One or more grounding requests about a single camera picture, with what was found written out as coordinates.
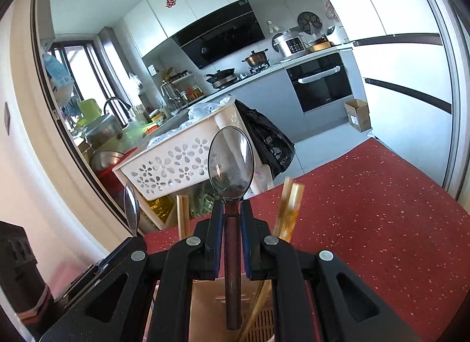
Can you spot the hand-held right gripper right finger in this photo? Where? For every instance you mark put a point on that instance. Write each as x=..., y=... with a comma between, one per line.
x=246, y=246

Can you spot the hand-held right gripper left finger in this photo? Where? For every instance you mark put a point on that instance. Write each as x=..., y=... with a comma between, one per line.
x=216, y=239

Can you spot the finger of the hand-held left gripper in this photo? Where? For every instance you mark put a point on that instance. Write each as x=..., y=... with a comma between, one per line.
x=117, y=254

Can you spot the plain wooden chopstick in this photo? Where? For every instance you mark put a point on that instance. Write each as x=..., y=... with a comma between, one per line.
x=179, y=217
x=283, y=206
x=186, y=217
x=295, y=206

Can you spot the white plastic utensil holder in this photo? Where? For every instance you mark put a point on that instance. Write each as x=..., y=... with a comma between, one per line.
x=209, y=309

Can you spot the bag of green vegetables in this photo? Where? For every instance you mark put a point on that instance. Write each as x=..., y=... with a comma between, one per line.
x=202, y=198

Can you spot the golden yellow bag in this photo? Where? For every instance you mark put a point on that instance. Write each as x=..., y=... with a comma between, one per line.
x=161, y=209

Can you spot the red plastic crate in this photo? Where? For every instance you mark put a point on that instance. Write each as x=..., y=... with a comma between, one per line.
x=110, y=182

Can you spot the white flower-pattern basket cart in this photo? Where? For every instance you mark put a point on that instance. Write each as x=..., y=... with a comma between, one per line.
x=165, y=165

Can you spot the steel basin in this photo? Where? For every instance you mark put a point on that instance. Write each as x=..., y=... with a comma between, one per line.
x=108, y=160

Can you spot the black printed plastic bag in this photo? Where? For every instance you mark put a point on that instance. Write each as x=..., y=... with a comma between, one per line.
x=268, y=140

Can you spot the large steel pot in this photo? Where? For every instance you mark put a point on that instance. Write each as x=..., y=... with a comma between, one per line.
x=104, y=131

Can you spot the green bottle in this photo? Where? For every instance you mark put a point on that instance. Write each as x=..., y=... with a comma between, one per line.
x=137, y=125

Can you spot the white plastic bag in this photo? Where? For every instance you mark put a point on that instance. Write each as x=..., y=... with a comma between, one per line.
x=205, y=108

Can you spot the grey kitchen base cabinet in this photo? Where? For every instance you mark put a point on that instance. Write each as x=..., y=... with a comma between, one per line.
x=264, y=99

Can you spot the green plastic item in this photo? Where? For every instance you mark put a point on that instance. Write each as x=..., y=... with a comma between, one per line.
x=90, y=108

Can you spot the spice rack with bottles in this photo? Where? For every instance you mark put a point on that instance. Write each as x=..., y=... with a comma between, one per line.
x=183, y=90

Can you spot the curved kitchen faucet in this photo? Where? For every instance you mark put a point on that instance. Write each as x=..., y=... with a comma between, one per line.
x=114, y=101

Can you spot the black wok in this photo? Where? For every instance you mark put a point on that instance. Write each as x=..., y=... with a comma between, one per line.
x=220, y=75

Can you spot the open cardboard box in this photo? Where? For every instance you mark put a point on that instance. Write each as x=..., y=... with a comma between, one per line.
x=358, y=116

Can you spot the black built-in oven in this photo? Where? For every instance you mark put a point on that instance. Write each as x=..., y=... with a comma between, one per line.
x=319, y=85

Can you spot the steel pot with lid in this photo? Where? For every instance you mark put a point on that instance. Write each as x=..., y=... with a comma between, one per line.
x=255, y=59

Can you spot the hanging plastic bags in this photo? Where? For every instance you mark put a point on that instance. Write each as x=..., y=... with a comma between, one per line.
x=57, y=74

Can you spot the black range hood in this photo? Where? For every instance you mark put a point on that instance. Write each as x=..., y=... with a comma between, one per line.
x=220, y=33

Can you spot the silver rice cooker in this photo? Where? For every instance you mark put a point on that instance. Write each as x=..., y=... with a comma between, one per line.
x=290, y=44

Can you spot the wooden bowl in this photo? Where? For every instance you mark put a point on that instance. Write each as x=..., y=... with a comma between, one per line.
x=321, y=45

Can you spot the round divided dark pan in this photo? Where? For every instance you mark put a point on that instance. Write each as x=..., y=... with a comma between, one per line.
x=309, y=21

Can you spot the white refrigerator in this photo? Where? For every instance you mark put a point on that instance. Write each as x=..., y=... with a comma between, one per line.
x=404, y=70

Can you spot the red paper decoration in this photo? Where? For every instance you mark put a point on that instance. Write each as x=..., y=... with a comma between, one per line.
x=170, y=3

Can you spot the dark wall switch plate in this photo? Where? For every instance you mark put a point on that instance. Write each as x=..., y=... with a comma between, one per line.
x=6, y=118

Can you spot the cream sliding door frame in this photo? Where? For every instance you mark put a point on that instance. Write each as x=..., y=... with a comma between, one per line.
x=33, y=88

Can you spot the white wall hook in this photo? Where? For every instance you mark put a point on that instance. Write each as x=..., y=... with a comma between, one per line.
x=272, y=27

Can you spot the white sliding door frame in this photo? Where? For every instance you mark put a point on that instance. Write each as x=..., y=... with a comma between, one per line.
x=453, y=88

